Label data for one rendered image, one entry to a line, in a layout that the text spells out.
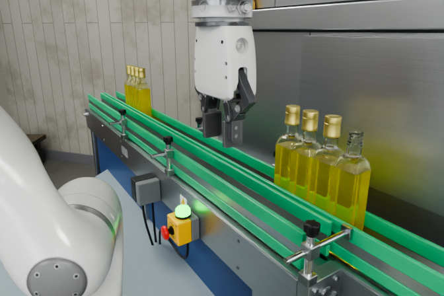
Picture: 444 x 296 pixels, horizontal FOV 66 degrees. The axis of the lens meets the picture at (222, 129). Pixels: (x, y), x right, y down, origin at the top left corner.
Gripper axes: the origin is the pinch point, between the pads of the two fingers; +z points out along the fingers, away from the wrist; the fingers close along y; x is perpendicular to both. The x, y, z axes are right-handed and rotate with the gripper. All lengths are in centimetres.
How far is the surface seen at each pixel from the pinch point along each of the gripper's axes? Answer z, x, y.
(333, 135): 6.5, -29.1, 2.3
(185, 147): 25, -24, 59
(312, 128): 6.4, -29.0, 8.0
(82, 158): 130, -41, 357
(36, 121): 90, -3, 405
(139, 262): 61, -3, 56
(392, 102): 0.4, -42.0, -1.9
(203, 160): 26, -24, 47
